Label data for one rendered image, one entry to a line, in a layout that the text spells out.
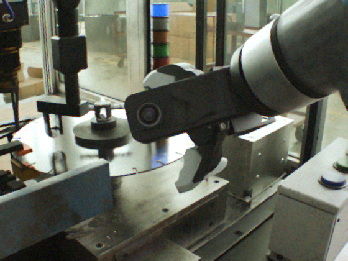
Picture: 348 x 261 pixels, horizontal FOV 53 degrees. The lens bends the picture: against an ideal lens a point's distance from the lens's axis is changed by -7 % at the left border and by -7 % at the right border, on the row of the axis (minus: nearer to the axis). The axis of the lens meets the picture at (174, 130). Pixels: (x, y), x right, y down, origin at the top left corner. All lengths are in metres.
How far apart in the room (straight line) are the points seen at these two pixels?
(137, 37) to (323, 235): 0.87
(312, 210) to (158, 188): 0.27
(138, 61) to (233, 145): 0.57
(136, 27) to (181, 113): 0.91
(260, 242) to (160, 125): 0.44
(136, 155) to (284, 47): 0.35
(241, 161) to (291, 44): 0.54
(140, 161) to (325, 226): 0.30
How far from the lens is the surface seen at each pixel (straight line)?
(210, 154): 0.38
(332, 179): 0.62
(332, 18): 0.25
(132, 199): 0.64
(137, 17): 1.22
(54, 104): 0.58
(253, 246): 0.71
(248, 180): 0.79
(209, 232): 0.71
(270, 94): 0.29
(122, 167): 0.53
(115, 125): 0.64
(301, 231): 0.62
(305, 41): 0.26
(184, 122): 0.33
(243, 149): 0.77
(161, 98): 0.33
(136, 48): 1.24
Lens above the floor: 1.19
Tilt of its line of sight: 21 degrees down
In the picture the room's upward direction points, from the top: straight up
